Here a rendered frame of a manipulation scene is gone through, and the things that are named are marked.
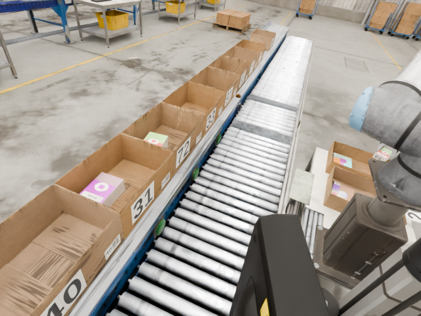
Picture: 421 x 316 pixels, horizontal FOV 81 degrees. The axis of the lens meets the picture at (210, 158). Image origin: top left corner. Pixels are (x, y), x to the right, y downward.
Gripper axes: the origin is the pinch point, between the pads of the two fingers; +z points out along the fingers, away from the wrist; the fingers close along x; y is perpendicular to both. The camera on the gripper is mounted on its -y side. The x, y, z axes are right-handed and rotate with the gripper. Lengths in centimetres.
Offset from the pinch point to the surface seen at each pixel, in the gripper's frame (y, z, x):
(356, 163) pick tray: 0.2, 16.7, 10.2
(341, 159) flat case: -9.9, 14.2, 17.7
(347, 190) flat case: -33.8, 15.5, -0.7
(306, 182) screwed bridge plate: -49, 17, 18
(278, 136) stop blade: -29, 15, 60
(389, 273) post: -147, -60, -29
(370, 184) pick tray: -21.6, 10.6, -6.9
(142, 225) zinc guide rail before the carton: -152, 3, 32
